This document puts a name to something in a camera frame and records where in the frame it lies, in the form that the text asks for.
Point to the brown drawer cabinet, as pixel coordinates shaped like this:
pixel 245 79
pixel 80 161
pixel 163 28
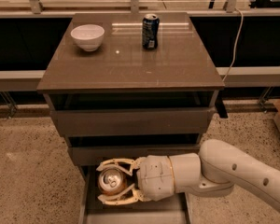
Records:
pixel 121 75

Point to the top drawer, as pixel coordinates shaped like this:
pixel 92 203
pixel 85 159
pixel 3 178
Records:
pixel 73 123

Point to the dark blue soda can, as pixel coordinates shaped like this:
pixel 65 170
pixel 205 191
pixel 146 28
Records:
pixel 150 26

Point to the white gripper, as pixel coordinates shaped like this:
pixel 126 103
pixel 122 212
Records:
pixel 155 176

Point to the orange soda can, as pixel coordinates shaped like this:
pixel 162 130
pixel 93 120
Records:
pixel 112 181

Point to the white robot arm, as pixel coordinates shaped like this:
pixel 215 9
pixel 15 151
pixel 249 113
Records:
pixel 212 172

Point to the open bottom drawer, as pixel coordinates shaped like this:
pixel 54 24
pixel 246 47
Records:
pixel 172 210

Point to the white ceramic bowl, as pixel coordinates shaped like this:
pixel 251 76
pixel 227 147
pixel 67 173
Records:
pixel 88 37

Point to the middle drawer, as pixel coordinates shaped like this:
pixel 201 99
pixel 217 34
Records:
pixel 86 156

